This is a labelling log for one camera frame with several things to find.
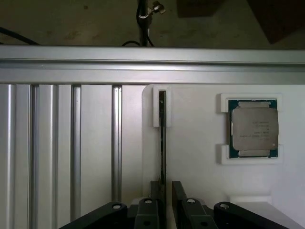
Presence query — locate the silver cpu chip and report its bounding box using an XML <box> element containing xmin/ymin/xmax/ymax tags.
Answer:
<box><xmin>228</xmin><ymin>99</ymin><xmax>279</xmax><ymax>159</ymax></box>

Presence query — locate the brown box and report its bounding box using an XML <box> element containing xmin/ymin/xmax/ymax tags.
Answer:
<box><xmin>246</xmin><ymin>0</ymin><xmax>305</xmax><ymax>45</ymax></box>

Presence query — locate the white plastic parts rack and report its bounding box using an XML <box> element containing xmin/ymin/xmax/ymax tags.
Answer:
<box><xmin>141</xmin><ymin>83</ymin><xmax>305</xmax><ymax>229</ymax></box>

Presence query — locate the metal tripod pole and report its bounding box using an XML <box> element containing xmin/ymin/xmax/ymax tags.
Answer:
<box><xmin>136</xmin><ymin>0</ymin><xmax>153</xmax><ymax>47</ymax></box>

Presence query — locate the metal wing nut clamp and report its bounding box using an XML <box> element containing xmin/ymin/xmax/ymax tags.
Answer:
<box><xmin>147</xmin><ymin>0</ymin><xmax>167</xmax><ymax>15</ymax></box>

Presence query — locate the black floor cable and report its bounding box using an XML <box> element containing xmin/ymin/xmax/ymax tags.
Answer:
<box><xmin>122</xmin><ymin>40</ymin><xmax>142</xmax><ymax>47</ymax></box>
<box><xmin>0</xmin><ymin>25</ymin><xmax>42</xmax><ymax>46</ymax></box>

